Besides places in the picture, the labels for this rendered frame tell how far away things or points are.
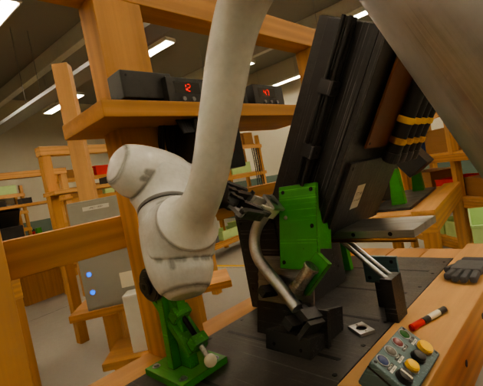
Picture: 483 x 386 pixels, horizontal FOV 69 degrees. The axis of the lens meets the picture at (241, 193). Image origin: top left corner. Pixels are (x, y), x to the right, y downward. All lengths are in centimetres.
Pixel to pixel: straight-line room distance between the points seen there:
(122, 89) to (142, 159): 34
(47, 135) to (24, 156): 93
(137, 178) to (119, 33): 55
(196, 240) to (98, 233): 52
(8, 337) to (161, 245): 44
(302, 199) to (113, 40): 64
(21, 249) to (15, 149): 1041
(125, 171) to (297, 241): 46
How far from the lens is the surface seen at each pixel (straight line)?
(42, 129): 1176
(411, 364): 75
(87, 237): 100
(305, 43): 174
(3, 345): 89
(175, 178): 63
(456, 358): 92
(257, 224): 93
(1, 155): 1120
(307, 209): 87
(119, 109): 85
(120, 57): 105
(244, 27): 47
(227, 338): 103
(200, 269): 55
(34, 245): 97
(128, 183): 62
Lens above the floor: 131
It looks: 2 degrees down
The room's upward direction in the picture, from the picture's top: 11 degrees counter-clockwise
